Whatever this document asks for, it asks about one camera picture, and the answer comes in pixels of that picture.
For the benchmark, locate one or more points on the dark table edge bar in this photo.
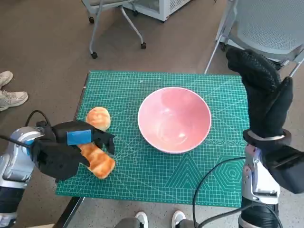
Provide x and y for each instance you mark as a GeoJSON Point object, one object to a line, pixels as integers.
{"type": "Point", "coordinates": [69, 211]}

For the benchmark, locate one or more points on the grey mesh chair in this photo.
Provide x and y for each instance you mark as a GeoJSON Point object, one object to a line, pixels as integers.
{"type": "Point", "coordinates": [261, 23]}

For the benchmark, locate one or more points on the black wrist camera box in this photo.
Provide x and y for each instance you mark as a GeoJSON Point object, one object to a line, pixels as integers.
{"type": "Point", "coordinates": [289, 171]}
{"type": "Point", "coordinates": [57, 164]}

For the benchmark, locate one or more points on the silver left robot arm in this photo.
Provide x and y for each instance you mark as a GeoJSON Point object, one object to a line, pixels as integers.
{"type": "Point", "coordinates": [16, 161]}

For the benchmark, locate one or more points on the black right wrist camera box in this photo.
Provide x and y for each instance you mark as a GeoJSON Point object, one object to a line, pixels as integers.
{"type": "Point", "coordinates": [289, 171]}

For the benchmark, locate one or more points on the pink bowl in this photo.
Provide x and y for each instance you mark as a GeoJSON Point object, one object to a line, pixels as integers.
{"type": "Point", "coordinates": [175, 114]}

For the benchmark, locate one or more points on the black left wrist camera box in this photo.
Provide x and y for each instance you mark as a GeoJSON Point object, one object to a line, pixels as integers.
{"type": "Point", "coordinates": [57, 164]}

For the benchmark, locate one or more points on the round toy bread bun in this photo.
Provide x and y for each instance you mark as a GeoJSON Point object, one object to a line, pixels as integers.
{"type": "Point", "coordinates": [97, 117]}

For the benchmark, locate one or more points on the white mesh-sided cabinet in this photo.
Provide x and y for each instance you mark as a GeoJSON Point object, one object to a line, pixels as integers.
{"type": "Point", "coordinates": [164, 9]}

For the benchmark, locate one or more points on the grey chair with casters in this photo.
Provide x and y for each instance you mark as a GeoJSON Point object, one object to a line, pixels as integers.
{"type": "Point", "coordinates": [143, 45]}

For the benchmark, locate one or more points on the green cutting mat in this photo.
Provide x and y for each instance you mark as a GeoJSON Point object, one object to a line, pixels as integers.
{"type": "Point", "coordinates": [154, 171]}

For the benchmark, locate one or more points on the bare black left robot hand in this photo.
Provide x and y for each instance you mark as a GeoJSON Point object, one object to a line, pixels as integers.
{"type": "Point", "coordinates": [71, 128]}

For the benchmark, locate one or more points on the long braided toy bread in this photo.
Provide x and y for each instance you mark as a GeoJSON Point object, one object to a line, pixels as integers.
{"type": "Point", "coordinates": [99, 161]}

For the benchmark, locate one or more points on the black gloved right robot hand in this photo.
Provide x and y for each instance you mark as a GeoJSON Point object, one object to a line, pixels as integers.
{"type": "Point", "coordinates": [263, 99]}

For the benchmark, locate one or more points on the person's foot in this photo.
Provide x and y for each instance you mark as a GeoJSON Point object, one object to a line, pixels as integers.
{"type": "Point", "coordinates": [6, 78]}
{"type": "Point", "coordinates": [14, 98]}

